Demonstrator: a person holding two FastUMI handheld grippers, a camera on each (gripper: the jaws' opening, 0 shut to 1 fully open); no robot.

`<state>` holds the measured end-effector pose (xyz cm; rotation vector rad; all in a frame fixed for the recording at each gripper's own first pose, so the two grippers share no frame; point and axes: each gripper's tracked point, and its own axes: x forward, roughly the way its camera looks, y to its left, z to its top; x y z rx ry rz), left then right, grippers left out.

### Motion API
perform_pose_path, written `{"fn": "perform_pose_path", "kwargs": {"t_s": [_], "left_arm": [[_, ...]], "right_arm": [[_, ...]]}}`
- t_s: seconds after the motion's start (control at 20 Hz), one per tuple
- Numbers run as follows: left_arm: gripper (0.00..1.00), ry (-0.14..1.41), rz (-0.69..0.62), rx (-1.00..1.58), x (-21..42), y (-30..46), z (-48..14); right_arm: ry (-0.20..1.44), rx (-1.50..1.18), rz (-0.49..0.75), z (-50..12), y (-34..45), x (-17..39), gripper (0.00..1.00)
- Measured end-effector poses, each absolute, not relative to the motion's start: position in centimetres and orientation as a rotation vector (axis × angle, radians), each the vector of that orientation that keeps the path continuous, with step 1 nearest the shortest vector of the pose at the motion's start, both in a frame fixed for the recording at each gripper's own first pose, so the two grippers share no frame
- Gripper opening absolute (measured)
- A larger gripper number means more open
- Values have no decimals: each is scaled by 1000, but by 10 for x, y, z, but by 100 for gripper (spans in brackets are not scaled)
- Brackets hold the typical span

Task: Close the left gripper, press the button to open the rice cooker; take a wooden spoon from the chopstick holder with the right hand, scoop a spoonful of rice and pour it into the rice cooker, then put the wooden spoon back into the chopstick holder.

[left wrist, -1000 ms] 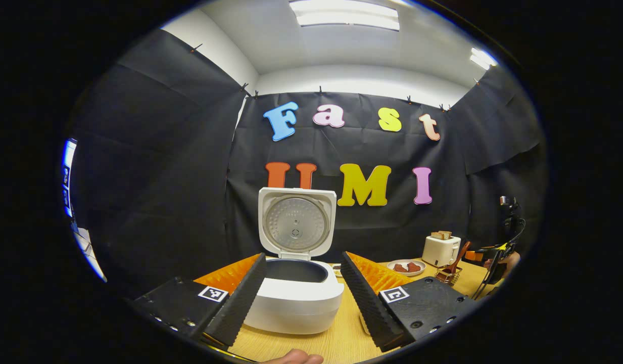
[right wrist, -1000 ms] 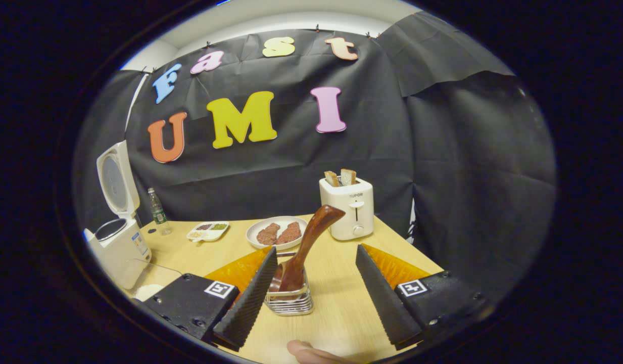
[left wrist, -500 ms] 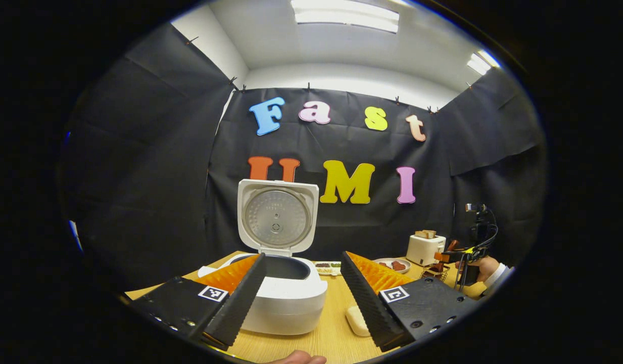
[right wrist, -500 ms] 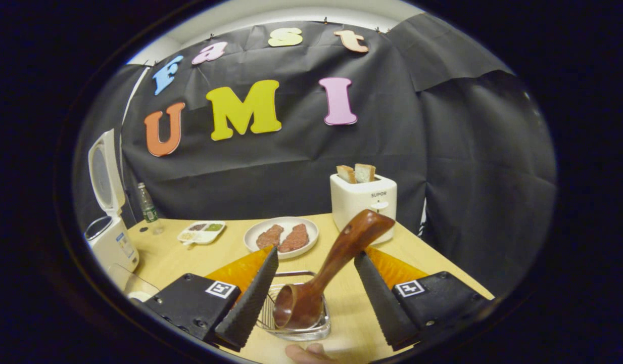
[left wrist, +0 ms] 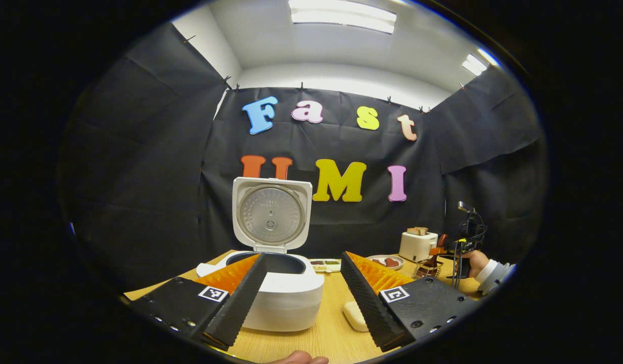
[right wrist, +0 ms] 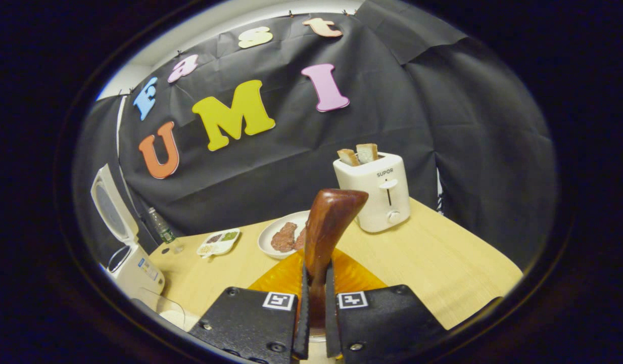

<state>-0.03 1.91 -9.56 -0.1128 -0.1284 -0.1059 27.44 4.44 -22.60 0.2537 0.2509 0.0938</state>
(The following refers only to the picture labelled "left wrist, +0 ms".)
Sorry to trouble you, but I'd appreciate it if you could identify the white rice heap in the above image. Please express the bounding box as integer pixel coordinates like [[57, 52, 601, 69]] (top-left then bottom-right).
[[343, 301, 369, 333]]

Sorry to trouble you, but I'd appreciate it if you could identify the white divided grain dish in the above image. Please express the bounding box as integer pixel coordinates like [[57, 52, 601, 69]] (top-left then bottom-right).
[[309, 258, 342, 274]]

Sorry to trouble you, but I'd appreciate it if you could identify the small ceiling light panel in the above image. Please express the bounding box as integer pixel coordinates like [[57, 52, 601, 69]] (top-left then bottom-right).
[[461, 53, 489, 76]]

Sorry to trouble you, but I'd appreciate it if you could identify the white toaster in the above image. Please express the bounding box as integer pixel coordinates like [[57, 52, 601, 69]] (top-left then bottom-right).
[[399, 231, 439, 262]]

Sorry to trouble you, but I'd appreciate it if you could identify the brown wooden spoon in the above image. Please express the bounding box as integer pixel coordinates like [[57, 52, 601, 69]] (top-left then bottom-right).
[[422, 234, 449, 268]]

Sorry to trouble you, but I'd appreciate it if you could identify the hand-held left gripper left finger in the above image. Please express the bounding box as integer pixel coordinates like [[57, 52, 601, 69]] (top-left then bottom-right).
[[128, 253, 268, 351]]

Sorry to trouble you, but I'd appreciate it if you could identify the white rice cooker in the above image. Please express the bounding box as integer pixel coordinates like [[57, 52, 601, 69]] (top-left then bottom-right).
[[196, 177, 325, 333]]

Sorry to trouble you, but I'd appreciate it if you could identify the black backdrop cloth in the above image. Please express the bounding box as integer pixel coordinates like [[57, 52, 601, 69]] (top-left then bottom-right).
[[59, 23, 548, 299]]

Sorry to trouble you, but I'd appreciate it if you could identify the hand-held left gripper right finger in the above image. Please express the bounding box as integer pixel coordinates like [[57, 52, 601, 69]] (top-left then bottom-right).
[[340, 251, 481, 353]]

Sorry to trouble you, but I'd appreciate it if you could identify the white round plate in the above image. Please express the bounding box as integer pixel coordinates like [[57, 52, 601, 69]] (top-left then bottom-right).
[[366, 254, 405, 271]]

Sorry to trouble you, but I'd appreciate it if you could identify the long ceiling light panel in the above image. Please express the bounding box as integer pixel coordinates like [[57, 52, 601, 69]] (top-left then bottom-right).
[[289, 0, 397, 34]]

